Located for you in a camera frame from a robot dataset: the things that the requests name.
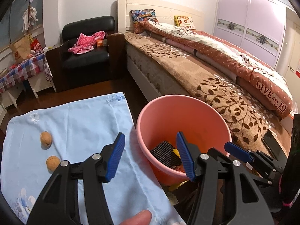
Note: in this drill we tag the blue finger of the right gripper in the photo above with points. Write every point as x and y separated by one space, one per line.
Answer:
238 152
234 159

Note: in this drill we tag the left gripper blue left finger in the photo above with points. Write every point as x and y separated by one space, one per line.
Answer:
115 153

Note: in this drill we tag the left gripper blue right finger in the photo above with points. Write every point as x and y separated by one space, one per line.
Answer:
187 159

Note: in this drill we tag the yellow foam fruit net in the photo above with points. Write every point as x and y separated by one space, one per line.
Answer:
176 152

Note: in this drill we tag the black foam fruit net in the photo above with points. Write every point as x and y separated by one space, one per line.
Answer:
163 153

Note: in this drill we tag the person's left hand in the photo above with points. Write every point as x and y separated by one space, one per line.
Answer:
142 218

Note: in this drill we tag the black smartphone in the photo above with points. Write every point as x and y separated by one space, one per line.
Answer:
274 147

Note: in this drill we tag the walnut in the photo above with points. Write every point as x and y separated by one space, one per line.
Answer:
46 139
52 163

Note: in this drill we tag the floral quilt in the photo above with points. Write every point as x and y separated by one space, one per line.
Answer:
238 61

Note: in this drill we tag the light blue tablecloth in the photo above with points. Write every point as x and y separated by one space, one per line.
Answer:
79 129

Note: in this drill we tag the black leather armchair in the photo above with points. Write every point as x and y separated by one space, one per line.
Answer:
92 51

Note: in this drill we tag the bed with brown blanket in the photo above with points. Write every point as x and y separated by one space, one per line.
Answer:
161 66

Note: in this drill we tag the orange box on armchair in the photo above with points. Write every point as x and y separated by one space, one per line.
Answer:
102 43

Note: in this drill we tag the pink clothes on armchair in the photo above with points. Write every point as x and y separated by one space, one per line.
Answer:
85 44

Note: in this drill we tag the plaid tablecloth side table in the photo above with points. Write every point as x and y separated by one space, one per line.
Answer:
35 70

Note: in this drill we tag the yellow floral pillow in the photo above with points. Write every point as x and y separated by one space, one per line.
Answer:
184 22

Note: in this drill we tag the purple wardrobe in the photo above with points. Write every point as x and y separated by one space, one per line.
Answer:
268 29

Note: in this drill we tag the red gift bag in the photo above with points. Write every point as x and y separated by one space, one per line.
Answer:
36 46

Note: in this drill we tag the white bed headboard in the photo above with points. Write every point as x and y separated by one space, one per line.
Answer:
165 12

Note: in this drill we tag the brown paper bag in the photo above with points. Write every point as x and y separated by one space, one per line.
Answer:
21 49

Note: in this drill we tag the colourful cartoon pillow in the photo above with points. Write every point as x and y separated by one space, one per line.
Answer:
139 17

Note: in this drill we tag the hanging white cloth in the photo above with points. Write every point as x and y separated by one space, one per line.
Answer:
29 18

